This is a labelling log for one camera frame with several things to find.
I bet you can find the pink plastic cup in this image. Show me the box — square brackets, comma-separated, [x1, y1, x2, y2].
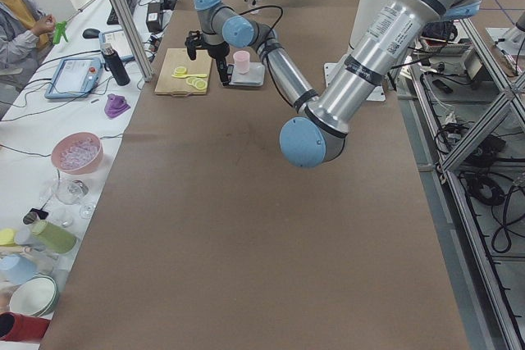
[233, 50, 250, 75]

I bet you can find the silver digital kitchen scale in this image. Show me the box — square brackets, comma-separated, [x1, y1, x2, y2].
[228, 62, 266, 88]

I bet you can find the yellow cup on shelf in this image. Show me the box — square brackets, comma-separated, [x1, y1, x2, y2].
[0, 228, 17, 247]

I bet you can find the light blue cup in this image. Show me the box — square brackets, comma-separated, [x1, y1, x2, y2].
[1, 254, 38, 285]

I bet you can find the yellow plastic knife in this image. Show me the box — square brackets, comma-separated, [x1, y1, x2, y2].
[171, 73, 208, 79]

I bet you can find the lemon slice single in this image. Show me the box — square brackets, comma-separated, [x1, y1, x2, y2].
[173, 66, 187, 76]

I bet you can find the lemon slice near knife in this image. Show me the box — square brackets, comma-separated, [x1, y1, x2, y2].
[185, 77, 197, 85]

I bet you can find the wooden cutting board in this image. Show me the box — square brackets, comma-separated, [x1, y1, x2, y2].
[154, 48, 212, 97]

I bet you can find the black adapter box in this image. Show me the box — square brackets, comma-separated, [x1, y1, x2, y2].
[145, 2, 163, 33]

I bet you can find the black thermos bottle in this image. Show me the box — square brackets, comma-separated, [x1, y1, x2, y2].
[101, 43, 130, 86]

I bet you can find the far teach pendant tablet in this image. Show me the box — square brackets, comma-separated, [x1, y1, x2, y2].
[98, 30, 135, 61]

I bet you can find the teach pendant tablet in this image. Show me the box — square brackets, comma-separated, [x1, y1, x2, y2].
[44, 57, 103, 100]
[98, 30, 135, 61]

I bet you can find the purple cloth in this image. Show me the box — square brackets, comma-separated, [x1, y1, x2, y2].
[104, 93, 130, 119]

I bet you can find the black computer mouse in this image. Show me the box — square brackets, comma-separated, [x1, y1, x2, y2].
[82, 28, 100, 39]

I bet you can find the near teach pendant tablet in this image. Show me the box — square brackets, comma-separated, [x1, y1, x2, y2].
[44, 57, 103, 100]

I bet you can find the green clamp tool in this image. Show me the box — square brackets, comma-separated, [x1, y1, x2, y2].
[52, 20, 69, 45]

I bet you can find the pink bowl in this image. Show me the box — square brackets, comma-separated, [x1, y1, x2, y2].
[51, 132, 103, 175]

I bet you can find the seated person grey jacket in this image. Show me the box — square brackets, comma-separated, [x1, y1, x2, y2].
[1, 0, 56, 86]

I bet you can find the clear wine glass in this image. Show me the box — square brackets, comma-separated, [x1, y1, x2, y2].
[54, 180, 96, 220]

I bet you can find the green bottle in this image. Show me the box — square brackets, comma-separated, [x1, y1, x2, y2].
[30, 220, 76, 254]

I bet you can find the white green bowl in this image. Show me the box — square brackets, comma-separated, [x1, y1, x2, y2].
[9, 275, 59, 317]

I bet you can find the red cylinder container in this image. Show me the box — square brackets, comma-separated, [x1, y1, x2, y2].
[1, 312, 51, 343]

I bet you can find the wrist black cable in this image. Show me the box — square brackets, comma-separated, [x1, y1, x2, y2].
[235, 4, 285, 39]

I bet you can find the aluminium frame post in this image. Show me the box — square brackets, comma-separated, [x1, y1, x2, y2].
[110, 0, 153, 82]

